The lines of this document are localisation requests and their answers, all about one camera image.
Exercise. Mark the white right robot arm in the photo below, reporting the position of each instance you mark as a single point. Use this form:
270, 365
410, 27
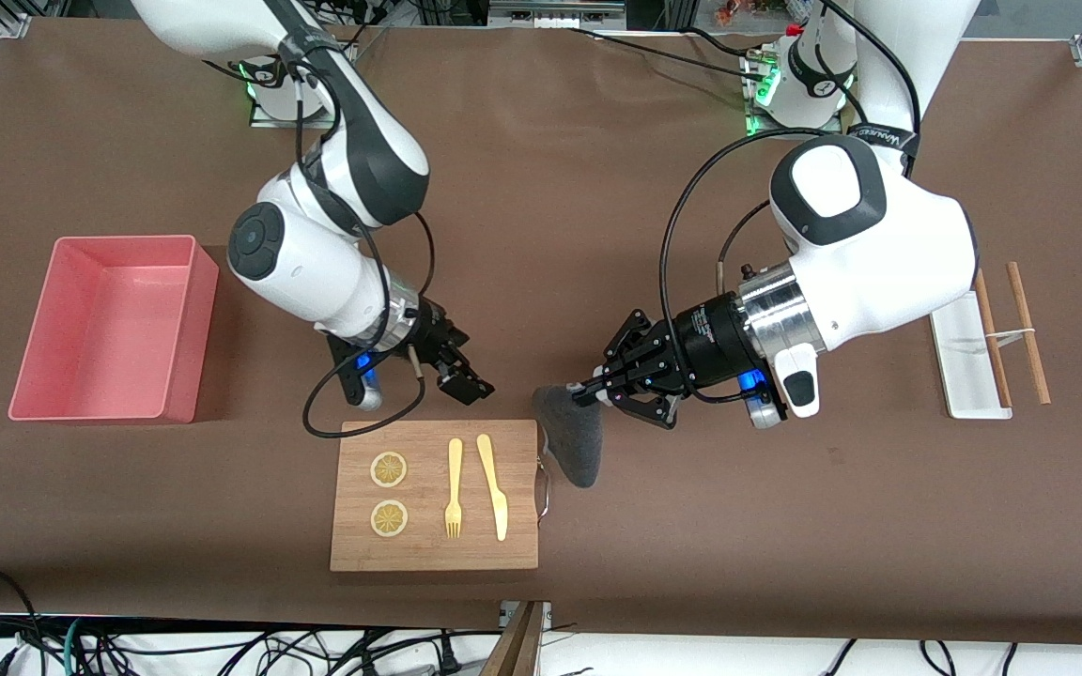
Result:
316, 272

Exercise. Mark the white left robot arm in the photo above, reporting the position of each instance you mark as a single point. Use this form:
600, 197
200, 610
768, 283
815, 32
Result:
879, 253

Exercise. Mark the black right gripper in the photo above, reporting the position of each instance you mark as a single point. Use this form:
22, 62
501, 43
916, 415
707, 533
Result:
431, 333

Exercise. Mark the yellow plastic fork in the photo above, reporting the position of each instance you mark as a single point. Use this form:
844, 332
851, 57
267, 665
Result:
455, 469

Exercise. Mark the metal bracket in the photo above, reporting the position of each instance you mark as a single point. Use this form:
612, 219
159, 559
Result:
546, 612

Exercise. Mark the white band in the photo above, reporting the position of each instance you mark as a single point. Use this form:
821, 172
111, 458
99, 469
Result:
1011, 333

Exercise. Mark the wooden plank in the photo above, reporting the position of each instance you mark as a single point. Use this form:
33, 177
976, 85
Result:
513, 648

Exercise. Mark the pink plastic bin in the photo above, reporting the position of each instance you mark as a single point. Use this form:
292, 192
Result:
100, 329

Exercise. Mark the yellow plastic knife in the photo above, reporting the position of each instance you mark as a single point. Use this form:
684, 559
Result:
494, 488

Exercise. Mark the white rectangular tray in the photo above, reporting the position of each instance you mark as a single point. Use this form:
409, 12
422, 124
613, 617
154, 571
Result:
964, 376

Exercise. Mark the grey device box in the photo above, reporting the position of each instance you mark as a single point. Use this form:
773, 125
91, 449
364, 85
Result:
555, 14

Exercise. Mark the grey cloth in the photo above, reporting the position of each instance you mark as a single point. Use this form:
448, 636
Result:
574, 441

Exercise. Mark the wooden cutting board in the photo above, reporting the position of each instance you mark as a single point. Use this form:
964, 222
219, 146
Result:
428, 554

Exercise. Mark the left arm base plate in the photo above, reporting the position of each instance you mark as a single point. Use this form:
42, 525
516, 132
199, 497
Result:
757, 127

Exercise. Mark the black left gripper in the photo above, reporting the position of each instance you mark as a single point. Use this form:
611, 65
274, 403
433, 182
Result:
708, 341

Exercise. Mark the lemon slice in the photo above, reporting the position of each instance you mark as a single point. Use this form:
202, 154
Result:
389, 519
388, 469

